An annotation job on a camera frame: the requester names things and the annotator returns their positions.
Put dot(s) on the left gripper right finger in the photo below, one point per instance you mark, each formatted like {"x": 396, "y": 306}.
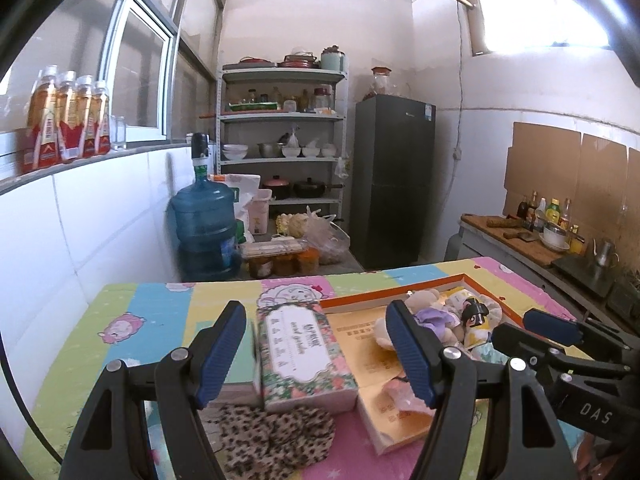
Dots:
{"x": 418, "y": 352}

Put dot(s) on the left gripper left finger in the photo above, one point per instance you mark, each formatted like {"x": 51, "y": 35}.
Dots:
{"x": 214, "y": 350}

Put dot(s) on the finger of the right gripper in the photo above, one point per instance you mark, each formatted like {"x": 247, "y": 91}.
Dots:
{"x": 546, "y": 325}
{"x": 517, "y": 343}

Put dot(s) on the beige plush purple dress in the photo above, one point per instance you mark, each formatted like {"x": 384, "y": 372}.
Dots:
{"x": 429, "y": 313}

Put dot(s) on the leopard print cloth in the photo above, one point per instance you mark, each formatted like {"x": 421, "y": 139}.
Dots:
{"x": 255, "y": 444}

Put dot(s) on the yellow white doll pouch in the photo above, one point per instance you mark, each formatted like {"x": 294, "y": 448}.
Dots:
{"x": 479, "y": 315}

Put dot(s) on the pink plastic packet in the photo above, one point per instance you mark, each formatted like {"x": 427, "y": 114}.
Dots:
{"x": 401, "y": 393}

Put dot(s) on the black induction cooker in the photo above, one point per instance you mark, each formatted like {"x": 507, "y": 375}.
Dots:
{"x": 597, "y": 279}

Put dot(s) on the orange cardboard box tray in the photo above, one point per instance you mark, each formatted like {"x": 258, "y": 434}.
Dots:
{"x": 468, "y": 380}

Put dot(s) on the wooden cutting board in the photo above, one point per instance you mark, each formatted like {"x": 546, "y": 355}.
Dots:
{"x": 504, "y": 232}

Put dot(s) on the colourful cartoon table cloth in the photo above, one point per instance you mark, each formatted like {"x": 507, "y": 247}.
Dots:
{"x": 118, "y": 401}

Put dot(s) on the steel kettle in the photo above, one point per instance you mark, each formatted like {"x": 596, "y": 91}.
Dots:
{"x": 604, "y": 253}

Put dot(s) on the white bowl on counter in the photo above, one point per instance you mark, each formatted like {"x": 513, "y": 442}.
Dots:
{"x": 554, "y": 238}

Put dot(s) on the floral tissue box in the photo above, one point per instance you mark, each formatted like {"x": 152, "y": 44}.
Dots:
{"x": 303, "y": 365}

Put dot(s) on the green yellow oil bottle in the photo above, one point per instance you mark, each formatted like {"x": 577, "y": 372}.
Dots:
{"x": 553, "y": 212}

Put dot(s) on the blue water jug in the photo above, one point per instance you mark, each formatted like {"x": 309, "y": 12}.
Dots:
{"x": 205, "y": 223}

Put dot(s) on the pink plastic bucket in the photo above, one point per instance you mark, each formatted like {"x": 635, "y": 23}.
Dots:
{"x": 258, "y": 211}

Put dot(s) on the plastic bag of food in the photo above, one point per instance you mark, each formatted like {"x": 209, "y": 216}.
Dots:
{"x": 319, "y": 232}

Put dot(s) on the white flour sack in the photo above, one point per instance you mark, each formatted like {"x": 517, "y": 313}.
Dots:
{"x": 244, "y": 188}

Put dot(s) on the dark grey refrigerator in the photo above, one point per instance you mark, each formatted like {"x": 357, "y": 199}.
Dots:
{"x": 392, "y": 177}

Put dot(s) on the white metal shelf rack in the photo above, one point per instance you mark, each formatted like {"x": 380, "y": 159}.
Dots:
{"x": 285, "y": 122}

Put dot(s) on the orange drink bottle pack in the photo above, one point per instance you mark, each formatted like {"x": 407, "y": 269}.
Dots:
{"x": 68, "y": 118}

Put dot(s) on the glass jar on refrigerator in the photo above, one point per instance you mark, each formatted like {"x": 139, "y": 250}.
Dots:
{"x": 381, "y": 83}

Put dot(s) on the mint green pot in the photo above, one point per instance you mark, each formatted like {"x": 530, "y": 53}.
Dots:
{"x": 332, "y": 58}

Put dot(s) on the cardboard wall sheet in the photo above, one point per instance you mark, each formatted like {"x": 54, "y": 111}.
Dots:
{"x": 600, "y": 178}

